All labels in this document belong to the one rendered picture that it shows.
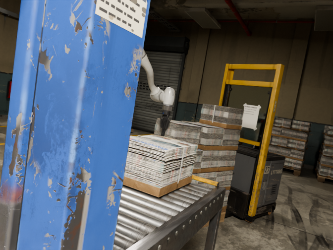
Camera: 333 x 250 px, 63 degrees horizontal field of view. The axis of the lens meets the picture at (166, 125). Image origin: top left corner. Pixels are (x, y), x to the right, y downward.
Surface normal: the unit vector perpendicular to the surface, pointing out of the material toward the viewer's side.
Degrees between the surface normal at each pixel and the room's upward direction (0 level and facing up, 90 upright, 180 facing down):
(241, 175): 90
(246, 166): 90
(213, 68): 90
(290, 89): 90
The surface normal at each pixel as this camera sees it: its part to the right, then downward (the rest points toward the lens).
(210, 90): -0.46, 0.00
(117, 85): 0.87, 0.18
